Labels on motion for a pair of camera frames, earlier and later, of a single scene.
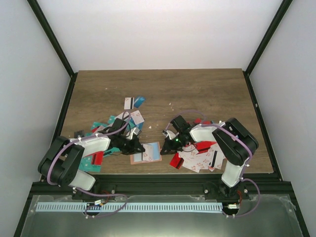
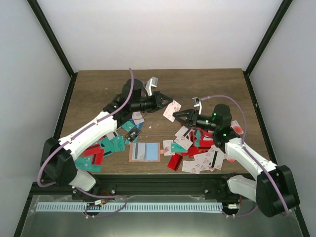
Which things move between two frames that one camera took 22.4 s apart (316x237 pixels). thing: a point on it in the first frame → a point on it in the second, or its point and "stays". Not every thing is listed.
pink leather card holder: [152, 153] stays
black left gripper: [134, 149] → [157, 97]
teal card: [85, 165] stays
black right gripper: [168, 147] → [191, 114]
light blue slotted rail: [127, 207] stays
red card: [97, 158] stays
